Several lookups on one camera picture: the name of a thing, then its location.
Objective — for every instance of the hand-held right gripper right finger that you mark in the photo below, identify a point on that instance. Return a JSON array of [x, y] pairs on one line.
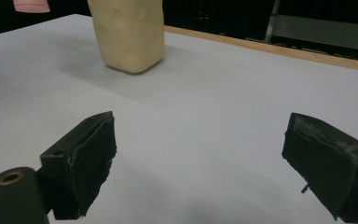
[[329, 165]]

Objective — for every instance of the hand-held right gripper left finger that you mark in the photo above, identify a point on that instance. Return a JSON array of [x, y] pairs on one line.
[[80, 161]]

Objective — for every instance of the wooden table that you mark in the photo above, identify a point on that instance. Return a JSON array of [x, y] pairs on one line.
[[276, 49]]

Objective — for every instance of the beige square cup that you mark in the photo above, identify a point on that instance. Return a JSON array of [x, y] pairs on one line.
[[130, 34]]

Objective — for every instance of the pink hairbrush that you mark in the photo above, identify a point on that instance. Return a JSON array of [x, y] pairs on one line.
[[31, 5]]

